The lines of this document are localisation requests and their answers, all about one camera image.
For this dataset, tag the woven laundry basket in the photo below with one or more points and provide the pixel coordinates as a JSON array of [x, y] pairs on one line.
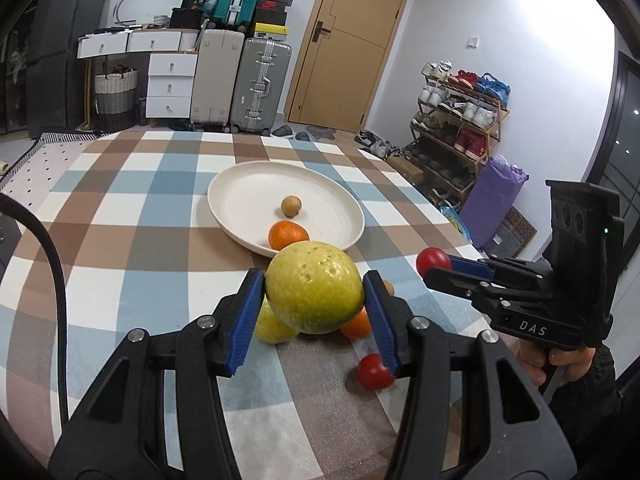
[[116, 98]]

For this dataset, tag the checkered tablecloth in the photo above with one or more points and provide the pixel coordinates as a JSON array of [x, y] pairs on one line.
[[140, 248]]

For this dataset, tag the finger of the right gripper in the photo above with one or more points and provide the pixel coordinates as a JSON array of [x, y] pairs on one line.
[[466, 286], [480, 269]]

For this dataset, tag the white desk drawers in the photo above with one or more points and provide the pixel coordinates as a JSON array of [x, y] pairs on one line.
[[136, 41]]

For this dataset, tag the black refrigerator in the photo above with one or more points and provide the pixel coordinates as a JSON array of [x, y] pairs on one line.
[[55, 78]]

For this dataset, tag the beige suitcase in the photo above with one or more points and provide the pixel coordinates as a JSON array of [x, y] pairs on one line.
[[218, 62]]

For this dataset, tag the white drawer cabinet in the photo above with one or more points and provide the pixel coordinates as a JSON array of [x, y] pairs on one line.
[[170, 85]]

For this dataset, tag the brown longan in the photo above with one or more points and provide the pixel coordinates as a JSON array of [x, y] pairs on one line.
[[291, 206], [389, 287]]

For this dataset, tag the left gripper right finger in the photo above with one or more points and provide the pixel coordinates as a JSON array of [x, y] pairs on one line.
[[509, 431]]

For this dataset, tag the orange mandarin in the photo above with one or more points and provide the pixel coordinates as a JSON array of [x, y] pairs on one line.
[[284, 233], [358, 327]]

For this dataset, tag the cream round plate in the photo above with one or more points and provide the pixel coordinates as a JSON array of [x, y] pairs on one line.
[[254, 202]]

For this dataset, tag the silver suitcase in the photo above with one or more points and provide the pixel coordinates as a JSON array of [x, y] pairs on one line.
[[259, 84]]

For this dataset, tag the right hand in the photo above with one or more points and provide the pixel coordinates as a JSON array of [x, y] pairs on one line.
[[533, 359]]

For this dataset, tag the wooden shoe rack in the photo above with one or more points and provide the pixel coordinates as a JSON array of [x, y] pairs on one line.
[[458, 122]]

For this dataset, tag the wooden door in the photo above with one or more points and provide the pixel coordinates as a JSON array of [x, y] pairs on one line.
[[345, 49]]

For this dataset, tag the large yellow-green guava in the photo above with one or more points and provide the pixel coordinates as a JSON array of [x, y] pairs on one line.
[[314, 287]]

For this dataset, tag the orange mandarin in plate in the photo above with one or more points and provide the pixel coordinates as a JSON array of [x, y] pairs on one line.
[[284, 233]]

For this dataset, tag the red cherry tomato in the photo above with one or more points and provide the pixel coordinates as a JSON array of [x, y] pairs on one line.
[[372, 374], [432, 257]]

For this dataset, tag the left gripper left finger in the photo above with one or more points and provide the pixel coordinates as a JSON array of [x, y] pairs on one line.
[[117, 430]]

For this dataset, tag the purple bag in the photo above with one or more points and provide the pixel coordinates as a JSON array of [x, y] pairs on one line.
[[491, 198]]

